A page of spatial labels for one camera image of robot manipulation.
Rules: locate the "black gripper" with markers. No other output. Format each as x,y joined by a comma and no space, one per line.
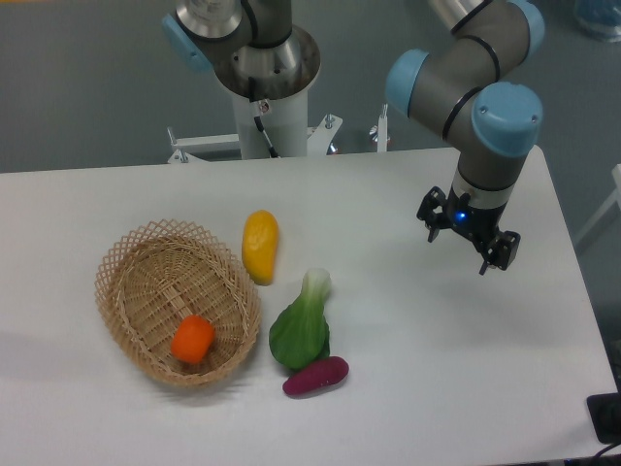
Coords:
474,214

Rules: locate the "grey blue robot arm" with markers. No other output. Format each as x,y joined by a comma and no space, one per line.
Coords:
267,64

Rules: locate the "woven wicker basket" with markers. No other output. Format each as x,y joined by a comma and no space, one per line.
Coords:
157,275

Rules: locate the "white furniture at right edge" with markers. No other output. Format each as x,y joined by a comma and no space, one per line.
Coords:
602,217

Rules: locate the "purple toy sweet potato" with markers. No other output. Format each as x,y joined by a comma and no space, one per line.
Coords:
318,375

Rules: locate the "green toy bok choy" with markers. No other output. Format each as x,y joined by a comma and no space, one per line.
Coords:
301,334

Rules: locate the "yellow toy mango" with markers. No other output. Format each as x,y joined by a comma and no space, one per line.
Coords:
260,246

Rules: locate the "black device at table edge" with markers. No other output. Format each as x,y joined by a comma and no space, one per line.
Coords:
604,410

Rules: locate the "blue object in background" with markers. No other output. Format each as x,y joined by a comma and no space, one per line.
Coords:
600,19

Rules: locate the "orange toy fruit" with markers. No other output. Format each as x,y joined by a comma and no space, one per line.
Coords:
192,340

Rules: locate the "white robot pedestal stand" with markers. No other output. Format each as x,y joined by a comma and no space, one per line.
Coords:
264,129

